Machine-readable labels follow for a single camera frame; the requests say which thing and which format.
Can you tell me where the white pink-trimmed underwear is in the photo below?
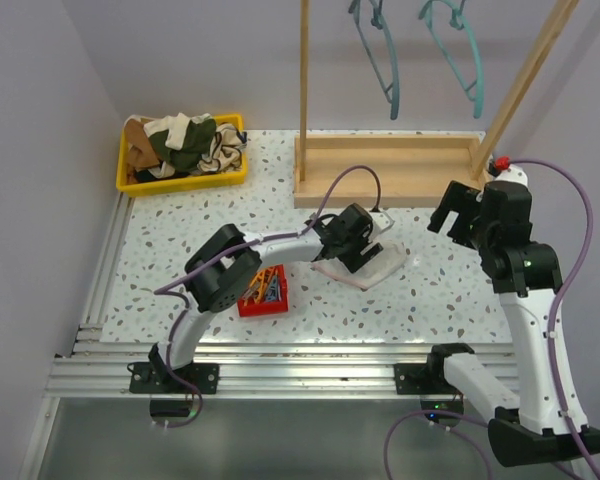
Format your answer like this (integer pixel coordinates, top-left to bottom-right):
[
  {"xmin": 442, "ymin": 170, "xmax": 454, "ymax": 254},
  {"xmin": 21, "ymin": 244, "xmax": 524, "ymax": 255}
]
[{"xmin": 311, "ymin": 242, "xmax": 408, "ymax": 291}]

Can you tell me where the teal clothes hanger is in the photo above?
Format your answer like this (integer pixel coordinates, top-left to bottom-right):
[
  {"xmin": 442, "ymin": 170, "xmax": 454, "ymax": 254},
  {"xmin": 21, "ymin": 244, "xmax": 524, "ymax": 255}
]
[{"xmin": 417, "ymin": 0, "xmax": 486, "ymax": 120}]

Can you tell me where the grey-blue clothes hanger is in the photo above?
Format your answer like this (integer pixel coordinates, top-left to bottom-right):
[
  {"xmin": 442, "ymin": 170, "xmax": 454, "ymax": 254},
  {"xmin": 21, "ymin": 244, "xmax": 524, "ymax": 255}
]
[{"xmin": 348, "ymin": 0, "xmax": 401, "ymax": 120}]

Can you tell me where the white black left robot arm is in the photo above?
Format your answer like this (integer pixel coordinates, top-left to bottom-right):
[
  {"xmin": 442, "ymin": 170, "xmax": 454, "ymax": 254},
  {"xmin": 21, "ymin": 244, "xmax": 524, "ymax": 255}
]
[{"xmin": 149, "ymin": 203, "xmax": 393, "ymax": 393}]

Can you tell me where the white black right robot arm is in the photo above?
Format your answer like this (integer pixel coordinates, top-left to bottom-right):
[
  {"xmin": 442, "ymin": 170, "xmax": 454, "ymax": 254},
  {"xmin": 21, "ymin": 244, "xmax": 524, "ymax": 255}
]
[{"xmin": 425, "ymin": 180, "xmax": 600, "ymax": 467}]

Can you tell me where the wooden hanger rack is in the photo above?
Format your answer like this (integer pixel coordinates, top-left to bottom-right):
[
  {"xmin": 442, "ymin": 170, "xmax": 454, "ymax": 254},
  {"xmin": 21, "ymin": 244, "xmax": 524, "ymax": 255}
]
[{"xmin": 293, "ymin": 1, "xmax": 578, "ymax": 208}]

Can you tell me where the pile of coloured clothespins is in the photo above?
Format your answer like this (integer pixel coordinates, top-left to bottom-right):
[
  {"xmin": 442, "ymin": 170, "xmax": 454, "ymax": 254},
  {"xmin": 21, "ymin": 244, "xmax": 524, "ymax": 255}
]
[{"xmin": 242, "ymin": 265, "xmax": 283, "ymax": 306}]

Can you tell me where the red plastic bin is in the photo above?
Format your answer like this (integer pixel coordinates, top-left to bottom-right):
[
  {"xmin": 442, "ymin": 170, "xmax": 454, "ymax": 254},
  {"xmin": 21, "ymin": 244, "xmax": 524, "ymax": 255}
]
[{"xmin": 237, "ymin": 265, "xmax": 289, "ymax": 318}]

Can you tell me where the yellow plastic laundry tray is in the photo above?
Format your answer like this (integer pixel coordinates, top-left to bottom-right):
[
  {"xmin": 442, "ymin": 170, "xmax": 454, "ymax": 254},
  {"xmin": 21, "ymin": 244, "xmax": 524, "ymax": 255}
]
[{"xmin": 116, "ymin": 113, "xmax": 248, "ymax": 197}]

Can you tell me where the pile of mixed clothes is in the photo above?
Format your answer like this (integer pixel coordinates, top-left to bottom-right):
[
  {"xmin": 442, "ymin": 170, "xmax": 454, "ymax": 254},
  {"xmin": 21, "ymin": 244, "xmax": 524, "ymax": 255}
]
[{"xmin": 123, "ymin": 113, "xmax": 247, "ymax": 184}]

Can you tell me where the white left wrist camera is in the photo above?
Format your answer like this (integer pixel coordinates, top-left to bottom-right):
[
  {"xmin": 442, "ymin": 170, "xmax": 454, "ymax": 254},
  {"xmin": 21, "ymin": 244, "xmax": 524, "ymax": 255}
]
[{"xmin": 370, "ymin": 211, "xmax": 395, "ymax": 237}]

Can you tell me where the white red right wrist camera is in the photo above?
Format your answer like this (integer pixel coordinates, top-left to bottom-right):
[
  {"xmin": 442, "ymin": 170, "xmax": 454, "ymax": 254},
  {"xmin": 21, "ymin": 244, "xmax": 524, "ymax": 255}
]
[{"xmin": 487, "ymin": 156, "xmax": 528, "ymax": 187}]

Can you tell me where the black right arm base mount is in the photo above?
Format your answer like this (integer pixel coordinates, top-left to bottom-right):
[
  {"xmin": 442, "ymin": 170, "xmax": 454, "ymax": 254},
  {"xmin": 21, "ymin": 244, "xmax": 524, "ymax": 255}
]
[{"xmin": 393, "ymin": 343, "xmax": 475, "ymax": 395}]

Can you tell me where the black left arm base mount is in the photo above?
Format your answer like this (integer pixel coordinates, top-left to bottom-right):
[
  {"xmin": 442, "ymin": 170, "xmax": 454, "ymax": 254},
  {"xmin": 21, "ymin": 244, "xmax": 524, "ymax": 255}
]
[{"xmin": 127, "ymin": 345, "xmax": 220, "ymax": 394}]

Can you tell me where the aluminium rail frame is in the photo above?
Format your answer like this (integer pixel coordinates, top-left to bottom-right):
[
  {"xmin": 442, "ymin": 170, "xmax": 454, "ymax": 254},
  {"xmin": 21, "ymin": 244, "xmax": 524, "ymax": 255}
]
[{"xmin": 44, "ymin": 192, "xmax": 541, "ymax": 401}]

